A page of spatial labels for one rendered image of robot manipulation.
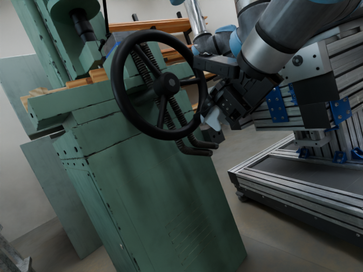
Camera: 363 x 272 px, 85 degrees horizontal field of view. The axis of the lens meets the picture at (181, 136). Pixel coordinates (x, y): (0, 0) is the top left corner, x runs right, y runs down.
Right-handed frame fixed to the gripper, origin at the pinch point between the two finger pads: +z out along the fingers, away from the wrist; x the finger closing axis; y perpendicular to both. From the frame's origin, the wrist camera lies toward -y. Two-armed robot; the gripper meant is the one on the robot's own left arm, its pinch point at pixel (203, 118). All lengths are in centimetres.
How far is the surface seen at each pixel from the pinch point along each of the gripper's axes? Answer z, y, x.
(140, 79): 4.6, -20.9, -4.6
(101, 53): 15.3, -45.3, -3.4
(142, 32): -7.7, -24.0, -3.9
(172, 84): -2.0, -11.3, -2.4
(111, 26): 131, -216, 99
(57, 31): 19, -65, -10
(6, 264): 93, -14, -68
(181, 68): 13.7, -27.2, 20.2
